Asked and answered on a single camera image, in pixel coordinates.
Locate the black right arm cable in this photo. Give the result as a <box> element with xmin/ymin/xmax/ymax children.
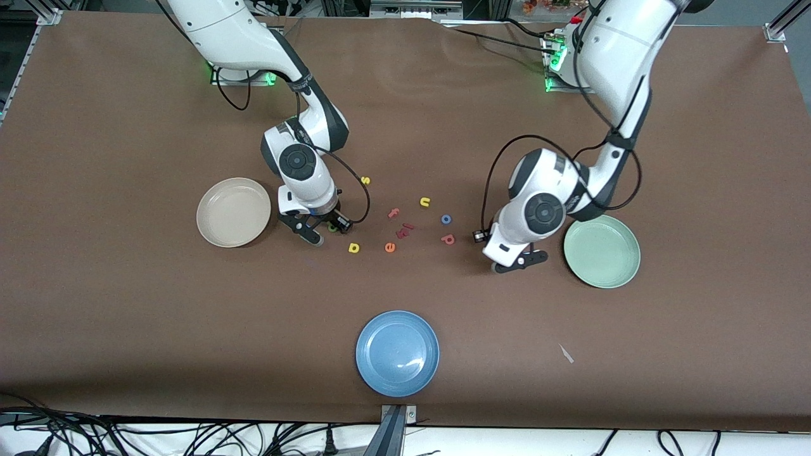
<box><xmin>212</xmin><ymin>63</ymin><xmax>372</xmax><ymax>226</ymax></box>

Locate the black frame post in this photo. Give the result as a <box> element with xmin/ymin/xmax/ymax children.
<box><xmin>463</xmin><ymin>0</ymin><xmax>511</xmax><ymax>20</ymax></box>

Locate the beige brown round plate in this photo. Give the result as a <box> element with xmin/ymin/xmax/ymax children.
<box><xmin>196</xmin><ymin>177</ymin><xmax>272</xmax><ymax>248</ymax></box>

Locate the black cable tangle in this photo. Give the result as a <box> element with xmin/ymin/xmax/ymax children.
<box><xmin>0</xmin><ymin>393</ymin><xmax>355</xmax><ymax>456</ymax></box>

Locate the brown table cover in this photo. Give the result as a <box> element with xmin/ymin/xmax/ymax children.
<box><xmin>0</xmin><ymin>11</ymin><xmax>811</xmax><ymax>433</ymax></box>

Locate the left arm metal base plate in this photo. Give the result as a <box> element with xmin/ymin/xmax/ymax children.
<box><xmin>542</xmin><ymin>35</ymin><xmax>594</xmax><ymax>94</ymax></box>

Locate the grey power strip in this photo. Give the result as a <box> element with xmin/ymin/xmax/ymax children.
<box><xmin>369</xmin><ymin>0</ymin><xmax>464</xmax><ymax>20</ymax></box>

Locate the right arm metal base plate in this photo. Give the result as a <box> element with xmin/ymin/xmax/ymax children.
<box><xmin>211</xmin><ymin>63</ymin><xmax>278</xmax><ymax>87</ymax></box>

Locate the grey metal camera post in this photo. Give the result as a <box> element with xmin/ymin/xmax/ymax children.
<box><xmin>362</xmin><ymin>404</ymin><xmax>419</xmax><ymax>456</ymax></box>

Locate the blue round plate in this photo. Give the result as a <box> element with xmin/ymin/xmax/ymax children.
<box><xmin>355</xmin><ymin>310</ymin><xmax>440</xmax><ymax>398</ymax></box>

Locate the light green round plate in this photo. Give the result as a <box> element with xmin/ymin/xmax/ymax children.
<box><xmin>563</xmin><ymin>214</ymin><xmax>641</xmax><ymax>289</ymax></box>

